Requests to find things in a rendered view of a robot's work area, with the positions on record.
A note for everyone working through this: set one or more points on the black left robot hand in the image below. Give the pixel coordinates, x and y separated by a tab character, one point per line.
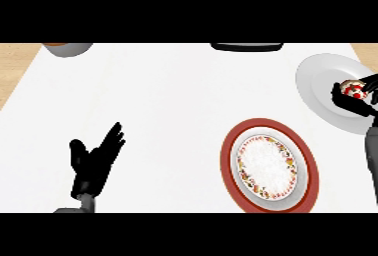
93	163

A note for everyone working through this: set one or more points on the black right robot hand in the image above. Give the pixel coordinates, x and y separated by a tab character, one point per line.
350	101

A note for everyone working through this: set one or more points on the red and white cupcake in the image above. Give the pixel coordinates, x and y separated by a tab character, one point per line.
354	89

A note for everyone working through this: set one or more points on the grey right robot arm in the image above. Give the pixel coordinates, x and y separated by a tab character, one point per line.
372	163

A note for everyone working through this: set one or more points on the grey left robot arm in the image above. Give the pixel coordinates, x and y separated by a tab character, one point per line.
81	205

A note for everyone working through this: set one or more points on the plain white plate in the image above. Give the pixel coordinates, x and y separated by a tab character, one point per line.
325	86

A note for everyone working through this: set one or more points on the red rimmed patterned plate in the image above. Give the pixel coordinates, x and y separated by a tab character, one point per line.
267	166

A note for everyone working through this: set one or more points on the black flat appliance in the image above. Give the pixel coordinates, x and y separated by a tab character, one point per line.
246	46

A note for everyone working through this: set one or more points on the grey bowl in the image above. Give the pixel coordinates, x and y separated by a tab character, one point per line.
68	49

